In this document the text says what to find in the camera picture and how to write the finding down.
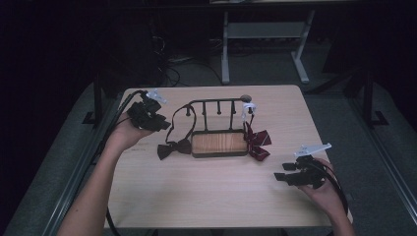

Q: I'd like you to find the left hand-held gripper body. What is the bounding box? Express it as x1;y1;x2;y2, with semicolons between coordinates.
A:
126;88;168;130

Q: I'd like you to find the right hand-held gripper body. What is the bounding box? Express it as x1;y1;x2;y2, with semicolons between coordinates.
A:
293;142;332;191

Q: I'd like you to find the black bow tie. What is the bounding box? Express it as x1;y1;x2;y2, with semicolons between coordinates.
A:
155;103;198;162

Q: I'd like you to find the dark red striped bow tie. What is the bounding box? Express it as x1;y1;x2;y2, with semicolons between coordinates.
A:
240;101;273;162

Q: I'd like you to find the black hook rack wooden tray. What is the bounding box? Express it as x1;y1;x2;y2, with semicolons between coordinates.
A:
185;96;254;159

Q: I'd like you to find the person's right hand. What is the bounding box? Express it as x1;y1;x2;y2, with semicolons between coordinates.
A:
299;157;346;214

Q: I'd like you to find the person's left hand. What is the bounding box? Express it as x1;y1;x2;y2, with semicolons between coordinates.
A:
105;112;155;152

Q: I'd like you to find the black metal stand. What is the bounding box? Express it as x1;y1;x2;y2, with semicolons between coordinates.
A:
361;69;390;128
81;69;106;128

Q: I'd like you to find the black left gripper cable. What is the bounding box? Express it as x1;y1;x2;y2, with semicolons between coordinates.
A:
96;88;149;236

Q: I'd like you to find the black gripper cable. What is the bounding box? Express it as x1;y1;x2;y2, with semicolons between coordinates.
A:
314;161;350;214
96;88;149;236

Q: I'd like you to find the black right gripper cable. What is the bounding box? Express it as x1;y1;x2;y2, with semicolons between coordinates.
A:
314;161;350;214

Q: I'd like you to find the bundle of black floor cables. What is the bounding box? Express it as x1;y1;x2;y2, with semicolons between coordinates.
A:
149;30;224;89

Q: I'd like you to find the grey metal desk frame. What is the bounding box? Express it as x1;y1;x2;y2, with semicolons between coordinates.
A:
209;0;359;86

